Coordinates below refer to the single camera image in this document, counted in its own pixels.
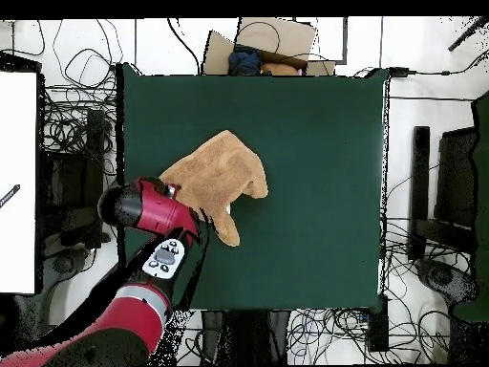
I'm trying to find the black rod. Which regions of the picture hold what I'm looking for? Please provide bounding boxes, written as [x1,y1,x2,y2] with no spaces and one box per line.
[447,16,489,53]

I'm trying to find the dark blue cloth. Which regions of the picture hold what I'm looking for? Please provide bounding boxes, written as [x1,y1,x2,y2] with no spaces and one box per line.
[227,51,263,76]

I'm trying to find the black box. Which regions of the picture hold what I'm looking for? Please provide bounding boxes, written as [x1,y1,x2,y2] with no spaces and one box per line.
[367,295,390,353]

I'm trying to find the green cloth cover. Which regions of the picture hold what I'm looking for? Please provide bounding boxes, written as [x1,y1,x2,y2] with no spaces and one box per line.
[452,89,489,322]

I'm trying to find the tan terry towel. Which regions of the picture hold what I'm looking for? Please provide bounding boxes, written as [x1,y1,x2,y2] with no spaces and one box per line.
[158,129,269,248]

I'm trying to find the orange cloth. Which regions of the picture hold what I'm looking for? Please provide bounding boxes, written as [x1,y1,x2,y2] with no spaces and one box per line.
[260,61,300,76]

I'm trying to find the dark green table cloth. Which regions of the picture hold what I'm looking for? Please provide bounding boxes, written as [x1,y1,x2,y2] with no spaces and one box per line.
[116,62,391,313]

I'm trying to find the black label strip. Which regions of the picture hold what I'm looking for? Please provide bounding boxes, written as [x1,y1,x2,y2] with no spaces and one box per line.
[0,183,21,209]

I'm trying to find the tangled floor cables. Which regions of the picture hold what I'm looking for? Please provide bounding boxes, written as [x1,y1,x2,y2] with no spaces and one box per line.
[286,309,370,366]

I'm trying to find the white board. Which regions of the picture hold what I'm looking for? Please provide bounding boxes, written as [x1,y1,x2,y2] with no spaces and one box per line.
[0,71,38,294]

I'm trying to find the black equipment block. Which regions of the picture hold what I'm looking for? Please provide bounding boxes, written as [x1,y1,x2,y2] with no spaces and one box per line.
[39,108,112,249]

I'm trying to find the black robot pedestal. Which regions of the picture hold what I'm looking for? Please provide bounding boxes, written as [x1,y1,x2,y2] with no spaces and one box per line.
[201,309,290,366]

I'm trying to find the black frame stand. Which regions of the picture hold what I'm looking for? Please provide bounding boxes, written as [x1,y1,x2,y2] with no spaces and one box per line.
[407,125,478,261]

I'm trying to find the black pedestal foot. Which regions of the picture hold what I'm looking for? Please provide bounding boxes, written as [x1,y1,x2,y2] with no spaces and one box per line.
[415,258,478,307]
[52,251,79,275]

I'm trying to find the brown cardboard box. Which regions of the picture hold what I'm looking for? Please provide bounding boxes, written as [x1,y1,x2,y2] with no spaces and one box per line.
[202,16,337,76]

